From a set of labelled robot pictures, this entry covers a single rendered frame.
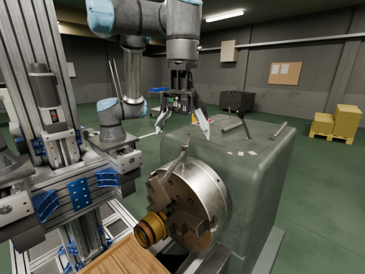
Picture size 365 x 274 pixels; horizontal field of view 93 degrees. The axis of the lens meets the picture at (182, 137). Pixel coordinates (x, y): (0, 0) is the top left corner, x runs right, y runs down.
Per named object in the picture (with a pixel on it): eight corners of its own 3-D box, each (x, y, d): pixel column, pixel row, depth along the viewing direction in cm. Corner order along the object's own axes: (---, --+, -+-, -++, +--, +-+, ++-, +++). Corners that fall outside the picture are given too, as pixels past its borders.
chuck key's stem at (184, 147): (181, 172, 61) (182, 142, 56) (187, 173, 60) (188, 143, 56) (179, 175, 59) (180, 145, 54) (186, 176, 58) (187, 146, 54)
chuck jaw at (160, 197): (172, 199, 65) (157, 172, 67) (179, 196, 62) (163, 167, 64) (149, 216, 58) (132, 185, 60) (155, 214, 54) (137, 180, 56)
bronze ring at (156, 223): (153, 201, 59) (129, 217, 52) (172, 215, 53) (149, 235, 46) (155, 222, 62) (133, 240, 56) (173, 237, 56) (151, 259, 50)
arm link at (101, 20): (81, 6, 69) (82, -30, 32) (110, 10, 74) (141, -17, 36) (87, 39, 75) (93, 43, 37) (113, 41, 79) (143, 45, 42)
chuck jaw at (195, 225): (184, 201, 61) (213, 212, 52) (187, 214, 62) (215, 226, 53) (161, 220, 53) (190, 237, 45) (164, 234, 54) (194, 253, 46)
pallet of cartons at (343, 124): (303, 135, 433) (311, 107, 407) (311, 125, 514) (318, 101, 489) (351, 145, 377) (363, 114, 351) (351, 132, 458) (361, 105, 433)
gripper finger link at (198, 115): (206, 147, 44) (186, 117, 42) (207, 138, 49) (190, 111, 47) (216, 142, 43) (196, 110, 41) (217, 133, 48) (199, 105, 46)
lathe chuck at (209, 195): (163, 207, 83) (162, 148, 71) (221, 251, 64) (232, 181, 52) (148, 218, 77) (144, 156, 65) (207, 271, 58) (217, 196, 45)
